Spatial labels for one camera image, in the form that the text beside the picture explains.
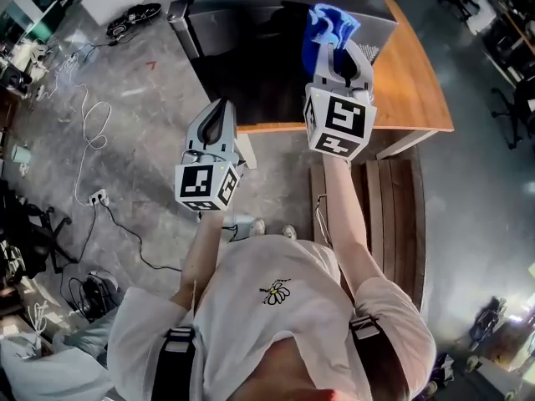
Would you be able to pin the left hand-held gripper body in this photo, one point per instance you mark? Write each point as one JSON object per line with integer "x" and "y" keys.
{"x": 207, "y": 184}

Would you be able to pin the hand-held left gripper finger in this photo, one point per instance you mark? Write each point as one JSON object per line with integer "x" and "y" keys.
{"x": 230, "y": 130}
{"x": 196, "y": 125}

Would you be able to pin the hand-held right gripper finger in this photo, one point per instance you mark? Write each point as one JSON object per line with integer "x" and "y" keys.
{"x": 324, "y": 63}
{"x": 364, "y": 71}

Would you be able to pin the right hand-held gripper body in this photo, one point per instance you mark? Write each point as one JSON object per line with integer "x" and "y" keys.
{"x": 340, "y": 119}

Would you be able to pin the blue cloth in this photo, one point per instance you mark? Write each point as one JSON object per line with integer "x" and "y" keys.
{"x": 324, "y": 25}

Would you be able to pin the black mini fridge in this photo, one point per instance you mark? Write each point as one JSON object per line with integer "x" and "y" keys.
{"x": 251, "y": 65}

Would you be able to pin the person's right forearm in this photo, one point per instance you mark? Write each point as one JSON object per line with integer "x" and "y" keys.
{"x": 349, "y": 224}

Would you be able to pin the person's left forearm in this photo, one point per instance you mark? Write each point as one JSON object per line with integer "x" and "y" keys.
{"x": 202, "y": 257}

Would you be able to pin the person's left white shoe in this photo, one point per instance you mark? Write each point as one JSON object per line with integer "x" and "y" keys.
{"x": 258, "y": 227}

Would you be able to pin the person's white shoe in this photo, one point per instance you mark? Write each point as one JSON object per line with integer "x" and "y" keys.
{"x": 289, "y": 232}
{"x": 258, "y": 227}

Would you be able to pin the person's right white shoe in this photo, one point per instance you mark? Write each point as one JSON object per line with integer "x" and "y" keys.
{"x": 289, "y": 232}

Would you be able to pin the white power strip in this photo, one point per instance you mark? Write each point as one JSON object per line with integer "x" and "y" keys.
{"x": 99, "y": 197}

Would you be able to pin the dark wooden bench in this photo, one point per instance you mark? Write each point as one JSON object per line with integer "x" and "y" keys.
{"x": 397, "y": 224}

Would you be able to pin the person's white t-shirt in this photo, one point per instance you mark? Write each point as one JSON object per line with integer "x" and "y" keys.
{"x": 267, "y": 332}

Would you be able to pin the pale green cup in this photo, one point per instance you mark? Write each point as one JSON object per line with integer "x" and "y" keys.
{"x": 21, "y": 154}

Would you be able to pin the grey cushion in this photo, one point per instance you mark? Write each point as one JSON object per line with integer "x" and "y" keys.
{"x": 46, "y": 370}

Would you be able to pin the wooden table with white frame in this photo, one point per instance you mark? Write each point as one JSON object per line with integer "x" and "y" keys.
{"x": 411, "y": 94}

